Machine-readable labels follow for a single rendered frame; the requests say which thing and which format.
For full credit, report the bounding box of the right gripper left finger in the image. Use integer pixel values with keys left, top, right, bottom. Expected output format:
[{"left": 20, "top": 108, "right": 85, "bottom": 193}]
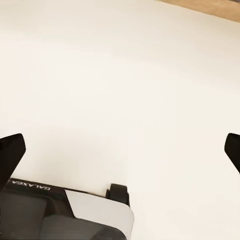
[{"left": 0, "top": 133, "right": 26, "bottom": 192}]

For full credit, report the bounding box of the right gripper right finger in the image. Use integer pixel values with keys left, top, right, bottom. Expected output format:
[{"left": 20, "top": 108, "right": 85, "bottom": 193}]
[{"left": 224, "top": 133, "right": 240, "bottom": 173}]

